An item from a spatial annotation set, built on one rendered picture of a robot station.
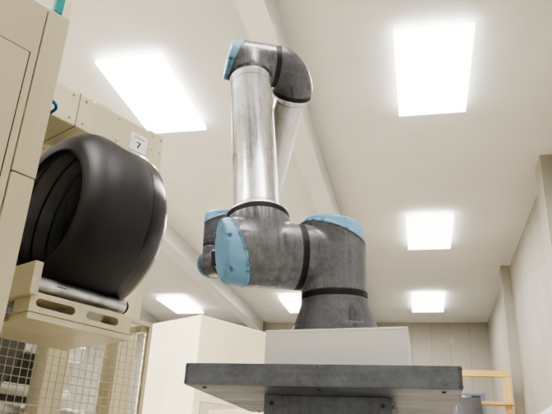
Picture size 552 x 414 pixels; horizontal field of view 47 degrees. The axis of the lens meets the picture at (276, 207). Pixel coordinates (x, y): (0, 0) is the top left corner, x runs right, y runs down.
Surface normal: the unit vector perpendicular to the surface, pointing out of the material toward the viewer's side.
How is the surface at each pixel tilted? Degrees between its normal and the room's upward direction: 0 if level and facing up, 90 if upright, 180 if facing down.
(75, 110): 90
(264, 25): 180
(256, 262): 125
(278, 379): 90
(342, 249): 93
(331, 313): 74
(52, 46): 90
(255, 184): 80
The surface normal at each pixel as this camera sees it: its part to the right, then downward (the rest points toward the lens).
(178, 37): -0.04, 0.92
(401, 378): -0.21, -0.39
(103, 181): 0.14, -0.47
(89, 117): 0.77, -0.22
